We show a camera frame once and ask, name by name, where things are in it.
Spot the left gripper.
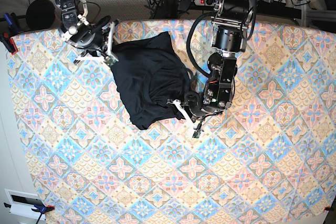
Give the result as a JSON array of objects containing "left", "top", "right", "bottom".
[{"left": 166, "top": 91, "right": 223, "bottom": 131}]

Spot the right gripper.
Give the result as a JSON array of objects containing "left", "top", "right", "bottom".
[{"left": 73, "top": 15, "right": 120, "bottom": 64}]

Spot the black t-shirt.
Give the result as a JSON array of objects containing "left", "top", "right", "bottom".
[{"left": 111, "top": 32, "right": 190, "bottom": 130}]

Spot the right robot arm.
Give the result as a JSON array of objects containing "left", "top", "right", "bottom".
[{"left": 55, "top": 0, "right": 119, "bottom": 66}]

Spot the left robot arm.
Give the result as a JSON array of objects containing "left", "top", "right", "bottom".
[{"left": 168, "top": 0, "right": 258, "bottom": 138}]

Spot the black round stool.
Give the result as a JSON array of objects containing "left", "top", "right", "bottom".
[{"left": 26, "top": 0, "right": 55, "bottom": 30}]

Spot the red black clamp left edge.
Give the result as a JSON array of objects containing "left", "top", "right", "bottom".
[{"left": 0, "top": 33, "right": 18, "bottom": 55}]

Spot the blue clamp upper left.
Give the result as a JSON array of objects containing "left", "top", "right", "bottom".
[{"left": 4, "top": 13, "right": 22, "bottom": 34}]

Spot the blue clamp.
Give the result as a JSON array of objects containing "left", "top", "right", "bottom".
[
  {"left": 4, "top": 13, "right": 22, "bottom": 34},
  {"left": 4, "top": 203, "right": 55, "bottom": 223}
]

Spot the patterned tablecloth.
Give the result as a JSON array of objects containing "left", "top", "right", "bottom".
[{"left": 6, "top": 23, "right": 335, "bottom": 223}]

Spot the white power strip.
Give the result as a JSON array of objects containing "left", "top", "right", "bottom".
[{"left": 194, "top": 0, "right": 214, "bottom": 6}]

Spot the blue clamp lower left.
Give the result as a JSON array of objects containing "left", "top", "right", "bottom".
[{"left": 4, "top": 203, "right": 55, "bottom": 223}]

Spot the red clamp lower right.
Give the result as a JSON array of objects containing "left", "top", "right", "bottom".
[{"left": 324, "top": 207, "right": 334, "bottom": 211}]

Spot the white floor outlet box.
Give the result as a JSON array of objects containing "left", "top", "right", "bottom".
[{"left": 5, "top": 189, "right": 43, "bottom": 220}]

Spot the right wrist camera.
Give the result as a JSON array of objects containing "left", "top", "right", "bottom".
[{"left": 104, "top": 56, "right": 119, "bottom": 67}]

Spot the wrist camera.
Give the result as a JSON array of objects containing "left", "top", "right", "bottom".
[
  {"left": 104, "top": 56, "right": 119, "bottom": 67},
  {"left": 192, "top": 130, "right": 202, "bottom": 139}
]

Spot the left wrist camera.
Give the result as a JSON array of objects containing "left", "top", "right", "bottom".
[{"left": 192, "top": 130, "right": 202, "bottom": 139}]

